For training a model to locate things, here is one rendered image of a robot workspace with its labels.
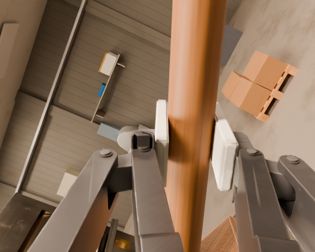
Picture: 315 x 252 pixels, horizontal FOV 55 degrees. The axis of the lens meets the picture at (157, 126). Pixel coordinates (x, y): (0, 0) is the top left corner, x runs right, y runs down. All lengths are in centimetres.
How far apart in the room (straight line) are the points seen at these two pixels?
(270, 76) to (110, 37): 509
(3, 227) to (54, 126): 690
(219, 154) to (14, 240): 191
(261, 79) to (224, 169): 358
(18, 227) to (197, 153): 196
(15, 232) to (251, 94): 281
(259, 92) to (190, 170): 358
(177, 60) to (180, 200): 9
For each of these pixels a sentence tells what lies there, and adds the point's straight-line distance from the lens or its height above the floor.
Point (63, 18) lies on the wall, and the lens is 824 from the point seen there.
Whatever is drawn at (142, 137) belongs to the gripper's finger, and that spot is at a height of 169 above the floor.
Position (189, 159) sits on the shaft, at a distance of 19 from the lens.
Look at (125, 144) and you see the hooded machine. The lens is 790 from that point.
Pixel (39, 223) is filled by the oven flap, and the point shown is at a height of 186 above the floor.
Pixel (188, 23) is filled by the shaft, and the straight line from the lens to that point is 17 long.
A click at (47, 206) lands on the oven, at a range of 229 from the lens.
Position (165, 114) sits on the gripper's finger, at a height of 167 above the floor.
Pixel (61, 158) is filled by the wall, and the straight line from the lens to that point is 920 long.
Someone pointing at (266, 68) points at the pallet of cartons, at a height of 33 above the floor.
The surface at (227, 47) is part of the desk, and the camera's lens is 650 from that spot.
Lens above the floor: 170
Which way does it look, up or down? 8 degrees down
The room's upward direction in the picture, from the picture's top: 67 degrees counter-clockwise
